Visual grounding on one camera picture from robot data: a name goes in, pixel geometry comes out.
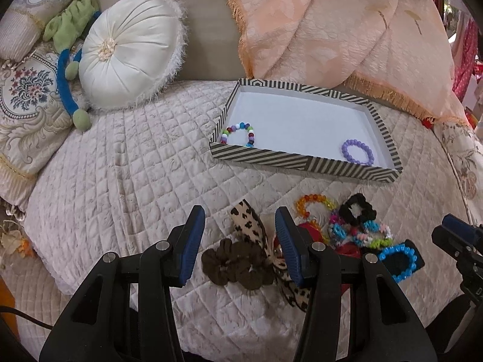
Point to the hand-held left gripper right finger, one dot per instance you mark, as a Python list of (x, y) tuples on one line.
[(288, 249)]

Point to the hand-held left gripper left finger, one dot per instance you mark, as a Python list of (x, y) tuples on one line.
[(190, 245)]

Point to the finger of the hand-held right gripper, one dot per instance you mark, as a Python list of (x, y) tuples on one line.
[(452, 243), (458, 224)]

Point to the red hair bow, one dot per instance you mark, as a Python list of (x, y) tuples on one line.
[(313, 232)]

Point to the leopard print hair bow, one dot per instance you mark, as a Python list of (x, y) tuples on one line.
[(249, 226)]

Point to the brown scrunchie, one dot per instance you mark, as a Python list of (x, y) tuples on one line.
[(245, 271)]

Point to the black scrunchie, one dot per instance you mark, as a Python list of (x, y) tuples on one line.
[(368, 212)]

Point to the striped cardboard tray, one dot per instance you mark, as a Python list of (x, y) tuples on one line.
[(302, 120)]

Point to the cream floral side cushion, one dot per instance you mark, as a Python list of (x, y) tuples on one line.
[(460, 166)]

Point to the quilted cream bedspread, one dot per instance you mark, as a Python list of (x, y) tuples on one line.
[(132, 177)]

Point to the small red object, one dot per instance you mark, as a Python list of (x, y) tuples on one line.
[(427, 123)]

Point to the red patterned cloth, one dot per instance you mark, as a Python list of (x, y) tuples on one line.
[(466, 60)]

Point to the dried flower bunch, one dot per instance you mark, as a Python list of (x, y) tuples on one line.
[(13, 239)]

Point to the round white cushion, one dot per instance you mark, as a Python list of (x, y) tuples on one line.
[(128, 52)]

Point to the floral embroidered pillow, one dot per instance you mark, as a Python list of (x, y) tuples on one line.
[(30, 120)]

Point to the peach fringed blanket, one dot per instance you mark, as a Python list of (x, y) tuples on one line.
[(320, 26)]

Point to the green and blue plush toy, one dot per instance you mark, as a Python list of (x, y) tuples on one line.
[(71, 19)]

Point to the cream bolster cushion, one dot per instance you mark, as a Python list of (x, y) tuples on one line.
[(22, 26)]

